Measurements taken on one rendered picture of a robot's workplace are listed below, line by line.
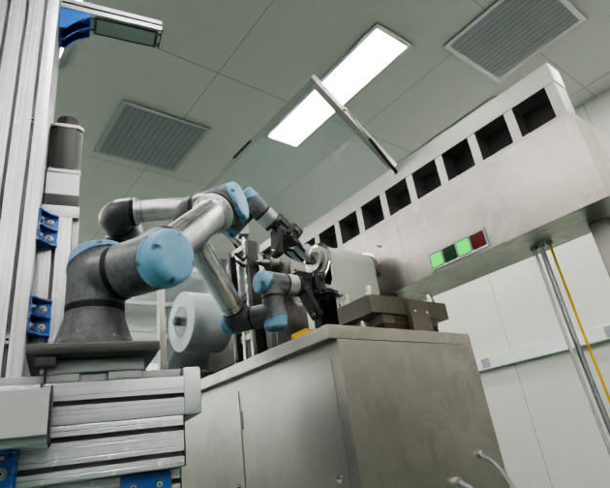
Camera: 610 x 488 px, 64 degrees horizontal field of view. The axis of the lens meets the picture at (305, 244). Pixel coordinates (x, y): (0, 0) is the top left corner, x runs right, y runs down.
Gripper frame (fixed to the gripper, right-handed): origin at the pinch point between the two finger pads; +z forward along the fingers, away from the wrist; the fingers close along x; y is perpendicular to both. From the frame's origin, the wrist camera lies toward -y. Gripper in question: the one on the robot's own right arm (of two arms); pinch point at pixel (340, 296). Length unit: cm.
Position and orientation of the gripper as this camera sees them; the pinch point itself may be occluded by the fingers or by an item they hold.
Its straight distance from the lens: 177.6
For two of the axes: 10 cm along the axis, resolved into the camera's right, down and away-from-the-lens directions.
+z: 7.8, 1.5, 6.0
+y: -1.3, -9.1, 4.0
